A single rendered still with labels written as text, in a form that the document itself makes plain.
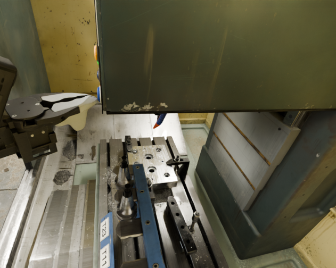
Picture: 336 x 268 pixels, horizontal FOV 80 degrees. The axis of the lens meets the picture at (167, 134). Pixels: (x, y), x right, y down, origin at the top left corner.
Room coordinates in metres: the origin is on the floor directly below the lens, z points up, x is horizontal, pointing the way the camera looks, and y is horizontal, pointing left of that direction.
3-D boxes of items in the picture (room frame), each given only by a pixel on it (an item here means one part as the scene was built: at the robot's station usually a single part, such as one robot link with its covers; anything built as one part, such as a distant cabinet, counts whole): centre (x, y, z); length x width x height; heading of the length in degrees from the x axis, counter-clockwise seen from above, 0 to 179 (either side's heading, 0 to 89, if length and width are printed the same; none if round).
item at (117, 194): (0.40, 0.10, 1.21); 0.07 x 0.05 x 0.01; 110
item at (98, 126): (1.33, 0.28, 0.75); 0.89 x 0.67 x 0.26; 110
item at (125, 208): (0.35, 0.08, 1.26); 0.04 x 0.04 x 0.07
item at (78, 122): (0.31, 0.17, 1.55); 0.09 x 0.03 x 0.06; 140
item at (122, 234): (0.30, 0.07, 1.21); 0.07 x 0.05 x 0.01; 110
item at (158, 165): (0.79, 0.07, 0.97); 0.29 x 0.23 x 0.05; 20
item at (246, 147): (0.86, -0.37, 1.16); 0.48 x 0.05 x 0.51; 20
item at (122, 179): (0.45, 0.12, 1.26); 0.04 x 0.04 x 0.07
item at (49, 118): (0.27, 0.19, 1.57); 0.09 x 0.05 x 0.02; 140
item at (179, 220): (0.50, -0.11, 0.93); 0.26 x 0.05 x 0.06; 25
